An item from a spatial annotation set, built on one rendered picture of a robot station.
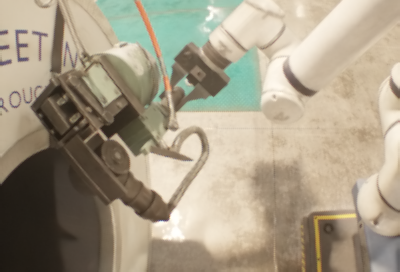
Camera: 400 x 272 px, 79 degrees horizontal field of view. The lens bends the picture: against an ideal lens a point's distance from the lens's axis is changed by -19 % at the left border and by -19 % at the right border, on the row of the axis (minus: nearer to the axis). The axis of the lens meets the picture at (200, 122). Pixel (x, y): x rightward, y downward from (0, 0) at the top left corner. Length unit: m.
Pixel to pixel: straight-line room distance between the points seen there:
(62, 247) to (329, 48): 0.86
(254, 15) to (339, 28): 0.22
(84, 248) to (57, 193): 0.18
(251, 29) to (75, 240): 0.74
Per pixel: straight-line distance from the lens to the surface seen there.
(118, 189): 0.43
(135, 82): 0.51
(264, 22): 0.62
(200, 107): 1.84
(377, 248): 0.84
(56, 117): 0.43
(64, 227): 0.93
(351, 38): 0.47
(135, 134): 0.54
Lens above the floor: 1.31
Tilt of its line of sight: 48 degrees down
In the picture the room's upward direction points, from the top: 9 degrees counter-clockwise
